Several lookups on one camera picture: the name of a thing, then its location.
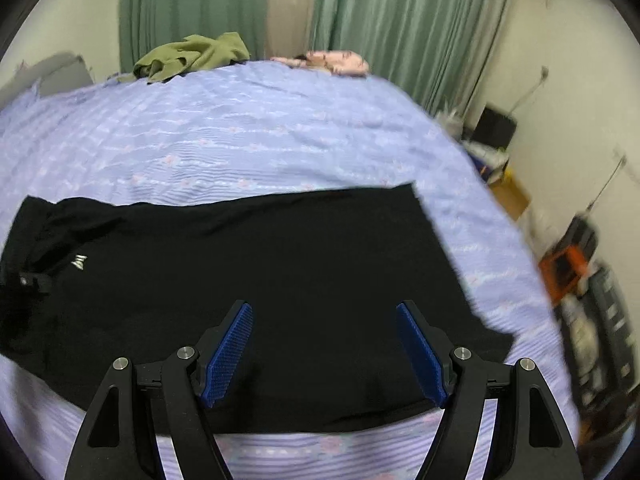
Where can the orange item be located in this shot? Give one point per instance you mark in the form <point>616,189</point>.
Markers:
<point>562,272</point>

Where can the black plastic crate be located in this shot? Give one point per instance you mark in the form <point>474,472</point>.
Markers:
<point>600,330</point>

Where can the black pants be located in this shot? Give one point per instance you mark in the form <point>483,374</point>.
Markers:
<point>300,260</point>

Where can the grey padded headboard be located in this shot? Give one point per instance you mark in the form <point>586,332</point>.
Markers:
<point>55,72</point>

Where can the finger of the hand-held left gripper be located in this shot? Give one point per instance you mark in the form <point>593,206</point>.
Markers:
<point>35,281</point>

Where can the green curtain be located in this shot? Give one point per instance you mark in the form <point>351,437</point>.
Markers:
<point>190,0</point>
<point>410,20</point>

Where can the black air purifier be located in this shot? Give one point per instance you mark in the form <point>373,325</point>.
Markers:
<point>494,127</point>

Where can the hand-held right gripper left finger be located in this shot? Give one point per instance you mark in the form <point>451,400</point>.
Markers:
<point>227,355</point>

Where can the pink patterned garment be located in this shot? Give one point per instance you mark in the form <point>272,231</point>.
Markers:
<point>340,62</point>

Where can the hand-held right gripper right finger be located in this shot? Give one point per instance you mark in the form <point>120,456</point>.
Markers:
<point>422,355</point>

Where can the bed with purple striped sheet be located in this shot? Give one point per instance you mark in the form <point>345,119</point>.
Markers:
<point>250,125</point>

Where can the blue cardboard box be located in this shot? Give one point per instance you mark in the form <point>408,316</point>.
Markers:
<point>487,160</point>

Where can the olive green garment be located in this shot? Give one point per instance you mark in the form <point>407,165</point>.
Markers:
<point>195,55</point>

